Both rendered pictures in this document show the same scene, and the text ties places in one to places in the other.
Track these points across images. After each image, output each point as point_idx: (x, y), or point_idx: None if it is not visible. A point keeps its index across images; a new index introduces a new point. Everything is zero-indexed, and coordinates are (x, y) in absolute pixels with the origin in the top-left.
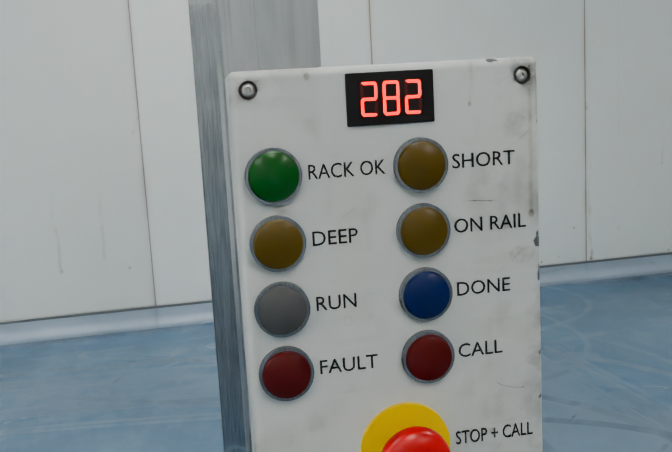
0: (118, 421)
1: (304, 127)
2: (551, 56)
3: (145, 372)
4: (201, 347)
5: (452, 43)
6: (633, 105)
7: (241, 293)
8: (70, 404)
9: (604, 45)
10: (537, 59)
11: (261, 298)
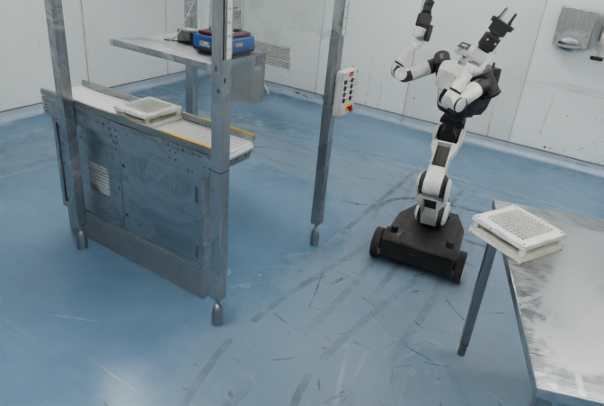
0: (48, 163)
1: (347, 77)
2: None
3: (22, 145)
4: (32, 131)
5: None
6: (182, 4)
7: (336, 93)
8: (10, 163)
9: None
10: None
11: (343, 93)
